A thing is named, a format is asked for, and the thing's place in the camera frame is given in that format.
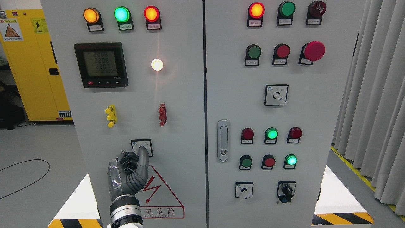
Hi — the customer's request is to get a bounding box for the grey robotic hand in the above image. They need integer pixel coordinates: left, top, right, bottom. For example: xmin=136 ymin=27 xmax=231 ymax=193
xmin=107 ymin=146 xmax=149 ymax=201

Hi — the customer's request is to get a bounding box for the white rotary light switch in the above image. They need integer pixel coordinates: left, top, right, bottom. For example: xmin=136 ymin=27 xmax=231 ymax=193
xmin=130 ymin=139 xmax=153 ymax=157

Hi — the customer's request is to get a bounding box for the amber indicator light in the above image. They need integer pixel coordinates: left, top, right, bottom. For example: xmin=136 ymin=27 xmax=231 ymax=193
xmin=83 ymin=8 xmax=104 ymax=32

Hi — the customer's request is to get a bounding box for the red electric hazard sticker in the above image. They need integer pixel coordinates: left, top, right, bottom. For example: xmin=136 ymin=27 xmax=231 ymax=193
xmin=136 ymin=165 xmax=185 ymax=219

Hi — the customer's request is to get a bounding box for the yellow terminal connector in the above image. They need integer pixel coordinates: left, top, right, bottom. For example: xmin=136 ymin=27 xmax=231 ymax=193
xmin=105 ymin=105 xmax=117 ymax=128

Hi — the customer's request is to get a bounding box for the red terminal connector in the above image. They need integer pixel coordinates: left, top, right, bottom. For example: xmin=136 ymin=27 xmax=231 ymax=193
xmin=158 ymin=103 xmax=167 ymax=126

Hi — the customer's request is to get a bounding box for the black digital power meter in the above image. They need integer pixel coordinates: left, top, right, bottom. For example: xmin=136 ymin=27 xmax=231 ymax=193
xmin=74 ymin=42 xmax=128 ymax=88

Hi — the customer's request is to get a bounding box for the small clear lamp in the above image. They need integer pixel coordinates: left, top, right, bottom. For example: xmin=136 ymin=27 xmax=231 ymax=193
xmin=151 ymin=58 xmax=164 ymax=71

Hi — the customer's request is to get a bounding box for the white rotary selector lower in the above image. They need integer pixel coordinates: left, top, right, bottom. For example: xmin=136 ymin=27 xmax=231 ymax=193
xmin=235 ymin=182 xmax=254 ymax=200

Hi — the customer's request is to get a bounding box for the white rotary selector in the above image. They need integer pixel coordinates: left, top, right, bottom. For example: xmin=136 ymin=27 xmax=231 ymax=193
xmin=264 ymin=84 xmax=289 ymax=106
xmin=235 ymin=182 xmax=254 ymax=200

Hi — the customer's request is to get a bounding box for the green push button lower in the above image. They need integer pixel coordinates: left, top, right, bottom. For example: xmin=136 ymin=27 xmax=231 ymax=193
xmin=239 ymin=155 xmax=252 ymax=170

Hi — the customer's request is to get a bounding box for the dark red indicator left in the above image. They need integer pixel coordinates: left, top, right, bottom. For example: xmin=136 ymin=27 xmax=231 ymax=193
xmin=240 ymin=128 xmax=254 ymax=145

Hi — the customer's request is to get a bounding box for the dark red indicator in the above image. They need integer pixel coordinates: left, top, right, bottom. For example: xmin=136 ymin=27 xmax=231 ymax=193
xmin=240 ymin=128 xmax=254 ymax=145
xmin=286 ymin=126 xmax=302 ymax=144

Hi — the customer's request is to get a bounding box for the black equipment at left edge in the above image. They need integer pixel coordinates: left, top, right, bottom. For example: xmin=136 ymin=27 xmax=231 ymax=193
xmin=0 ymin=63 xmax=26 ymax=130

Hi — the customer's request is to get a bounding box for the grey electrical control cabinet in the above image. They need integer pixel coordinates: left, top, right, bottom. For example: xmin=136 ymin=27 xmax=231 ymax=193
xmin=41 ymin=0 xmax=366 ymax=228

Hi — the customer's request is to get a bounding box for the red push button lower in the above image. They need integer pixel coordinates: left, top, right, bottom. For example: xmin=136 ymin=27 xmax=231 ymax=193
xmin=261 ymin=154 xmax=275 ymax=170

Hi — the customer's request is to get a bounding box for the red push button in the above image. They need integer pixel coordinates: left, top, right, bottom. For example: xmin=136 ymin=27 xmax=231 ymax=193
xmin=272 ymin=43 xmax=290 ymax=66
xmin=261 ymin=154 xmax=275 ymax=170

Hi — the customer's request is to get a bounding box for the green lit indicator middle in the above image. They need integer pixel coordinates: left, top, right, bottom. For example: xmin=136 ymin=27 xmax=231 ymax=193
xmin=264 ymin=127 xmax=278 ymax=144

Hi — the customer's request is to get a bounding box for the green indicator light top left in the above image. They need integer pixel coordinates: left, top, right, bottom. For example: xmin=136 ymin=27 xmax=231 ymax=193
xmin=114 ymin=6 xmax=134 ymax=31

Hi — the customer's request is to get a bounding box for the yellow safety storage cabinet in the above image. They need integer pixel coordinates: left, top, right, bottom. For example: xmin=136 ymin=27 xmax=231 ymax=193
xmin=1 ymin=9 xmax=72 ymax=122

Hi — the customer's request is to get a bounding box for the red indicator light top left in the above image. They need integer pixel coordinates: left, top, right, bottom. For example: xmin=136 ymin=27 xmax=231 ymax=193
xmin=144 ymin=5 xmax=162 ymax=30

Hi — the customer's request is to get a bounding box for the green lit push button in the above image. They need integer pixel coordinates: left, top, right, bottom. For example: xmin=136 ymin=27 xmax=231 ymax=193
xmin=283 ymin=154 xmax=298 ymax=170

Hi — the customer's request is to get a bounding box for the white rotary selector upper right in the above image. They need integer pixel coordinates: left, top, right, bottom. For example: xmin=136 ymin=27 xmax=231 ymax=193
xmin=264 ymin=84 xmax=289 ymax=106

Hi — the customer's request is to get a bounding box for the dark red indicator right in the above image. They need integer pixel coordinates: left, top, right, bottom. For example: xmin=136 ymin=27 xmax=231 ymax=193
xmin=286 ymin=126 xmax=302 ymax=144

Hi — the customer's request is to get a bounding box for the green push button upper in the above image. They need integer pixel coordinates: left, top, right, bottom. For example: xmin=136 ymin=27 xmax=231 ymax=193
xmin=244 ymin=44 xmax=261 ymax=67

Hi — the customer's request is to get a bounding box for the red push button upper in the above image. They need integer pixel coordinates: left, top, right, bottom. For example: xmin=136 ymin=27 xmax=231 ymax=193
xmin=272 ymin=43 xmax=290 ymax=66

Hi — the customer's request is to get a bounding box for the red lit indicator right door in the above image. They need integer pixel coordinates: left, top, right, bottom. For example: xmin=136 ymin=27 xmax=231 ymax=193
xmin=247 ymin=2 xmax=265 ymax=27

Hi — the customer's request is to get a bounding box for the red emergency stop button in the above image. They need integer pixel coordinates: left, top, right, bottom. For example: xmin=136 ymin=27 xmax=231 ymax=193
xmin=298 ymin=41 xmax=325 ymax=65

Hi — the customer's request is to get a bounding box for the green unlit indicator top right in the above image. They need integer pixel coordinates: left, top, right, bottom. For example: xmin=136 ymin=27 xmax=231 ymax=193
xmin=277 ymin=1 xmax=296 ymax=26

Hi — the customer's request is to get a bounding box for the grey curtain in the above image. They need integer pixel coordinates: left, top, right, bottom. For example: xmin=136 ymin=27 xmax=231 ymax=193
xmin=332 ymin=0 xmax=405 ymax=215

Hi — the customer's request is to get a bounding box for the dark red buzzer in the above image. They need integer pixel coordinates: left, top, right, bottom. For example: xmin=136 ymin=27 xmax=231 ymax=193
xmin=306 ymin=1 xmax=327 ymax=26

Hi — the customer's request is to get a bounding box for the black cable on floor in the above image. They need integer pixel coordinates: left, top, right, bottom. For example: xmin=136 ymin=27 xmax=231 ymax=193
xmin=0 ymin=159 xmax=51 ymax=200

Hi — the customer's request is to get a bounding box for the silver door handle lock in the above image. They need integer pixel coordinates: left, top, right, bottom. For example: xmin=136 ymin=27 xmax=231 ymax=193
xmin=217 ymin=119 xmax=230 ymax=162

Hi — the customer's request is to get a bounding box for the black key selector switch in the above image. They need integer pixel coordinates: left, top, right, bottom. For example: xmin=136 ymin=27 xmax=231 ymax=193
xmin=276 ymin=181 xmax=296 ymax=203

